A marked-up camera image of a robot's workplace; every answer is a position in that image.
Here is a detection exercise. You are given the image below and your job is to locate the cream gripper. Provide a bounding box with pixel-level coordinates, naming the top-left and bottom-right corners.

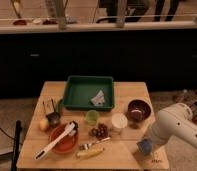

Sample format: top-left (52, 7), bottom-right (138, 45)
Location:
top-left (144, 134), bottom-right (161, 155)

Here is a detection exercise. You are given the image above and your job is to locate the bunch of dark grapes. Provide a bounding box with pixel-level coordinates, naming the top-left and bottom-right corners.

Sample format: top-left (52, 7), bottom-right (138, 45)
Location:
top-left (89, 123), bottom-right (108, 140)

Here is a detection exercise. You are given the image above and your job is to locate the dark red bowl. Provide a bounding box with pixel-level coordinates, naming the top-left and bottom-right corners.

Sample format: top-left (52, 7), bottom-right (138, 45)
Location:
top-left (127, 99), bottom-right (151, 122)

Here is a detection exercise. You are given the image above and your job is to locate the orange plate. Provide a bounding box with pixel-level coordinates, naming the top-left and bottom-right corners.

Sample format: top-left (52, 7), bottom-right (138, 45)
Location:
top-left (49, 124), bottom-right (78, 154)

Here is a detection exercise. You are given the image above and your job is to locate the yellow corn cob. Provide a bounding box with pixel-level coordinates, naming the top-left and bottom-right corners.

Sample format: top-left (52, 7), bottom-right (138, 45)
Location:
top-left (76, 148), bottom-right (104, 158)

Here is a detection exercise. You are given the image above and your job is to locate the crumpled white paper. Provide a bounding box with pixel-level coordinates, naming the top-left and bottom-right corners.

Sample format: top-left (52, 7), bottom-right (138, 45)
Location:
top-left (90, 90), bottom-right (105, 106)

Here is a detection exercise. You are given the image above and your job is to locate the black stand left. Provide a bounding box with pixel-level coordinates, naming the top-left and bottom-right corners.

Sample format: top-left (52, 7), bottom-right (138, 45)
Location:
top-left (11, 120), bottom-right (22, 171)

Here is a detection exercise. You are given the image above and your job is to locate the green plastic tray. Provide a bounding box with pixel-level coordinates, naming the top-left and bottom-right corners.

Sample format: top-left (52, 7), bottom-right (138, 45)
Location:
top-left (62, 75), bottom-right (115, 111)

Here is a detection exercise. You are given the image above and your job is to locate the blue sponge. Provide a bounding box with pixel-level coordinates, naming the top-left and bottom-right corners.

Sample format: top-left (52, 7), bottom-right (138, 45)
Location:
top-left (137, 138), bottom-right (152, 155)

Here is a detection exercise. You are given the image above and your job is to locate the small wooden block toy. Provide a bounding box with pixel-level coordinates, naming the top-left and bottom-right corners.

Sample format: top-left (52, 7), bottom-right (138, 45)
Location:
top-left (42, 99), bottom-right (55, 115)

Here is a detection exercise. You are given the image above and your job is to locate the metal fork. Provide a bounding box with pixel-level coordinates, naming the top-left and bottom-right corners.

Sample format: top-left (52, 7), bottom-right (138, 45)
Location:
top-left (79, 137), bottom-right (111, 150)

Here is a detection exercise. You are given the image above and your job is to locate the white spatula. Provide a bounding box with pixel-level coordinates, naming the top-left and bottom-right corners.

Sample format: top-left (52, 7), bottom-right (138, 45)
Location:
top-left (35, 121), bottom-right (78, 160)

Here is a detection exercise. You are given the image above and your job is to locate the metal measuring cup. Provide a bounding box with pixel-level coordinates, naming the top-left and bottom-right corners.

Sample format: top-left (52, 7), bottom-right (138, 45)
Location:
top-left (46, 112), bottom-right (60, 127)

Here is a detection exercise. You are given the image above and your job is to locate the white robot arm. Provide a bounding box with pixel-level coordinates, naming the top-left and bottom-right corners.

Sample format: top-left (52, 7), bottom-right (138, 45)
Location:
top-left (146, 103), bottom-right (197, 152)

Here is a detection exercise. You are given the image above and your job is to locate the white plastic cup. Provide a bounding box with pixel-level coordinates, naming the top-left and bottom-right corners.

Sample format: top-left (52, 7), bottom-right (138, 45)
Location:
top-left (111, 113), bottom-right (128, 131)

